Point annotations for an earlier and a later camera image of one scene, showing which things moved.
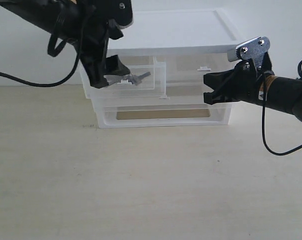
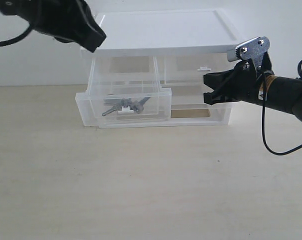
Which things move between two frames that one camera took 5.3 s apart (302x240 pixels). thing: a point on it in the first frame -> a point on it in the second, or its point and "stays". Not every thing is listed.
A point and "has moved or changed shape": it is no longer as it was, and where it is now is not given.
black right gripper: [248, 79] stays
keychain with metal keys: [133, 79] -> [126, 105]
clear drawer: [190, 69] stays
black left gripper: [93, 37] -> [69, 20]
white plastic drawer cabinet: [169, 53] stays
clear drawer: [146, 80] has moved or changed shape
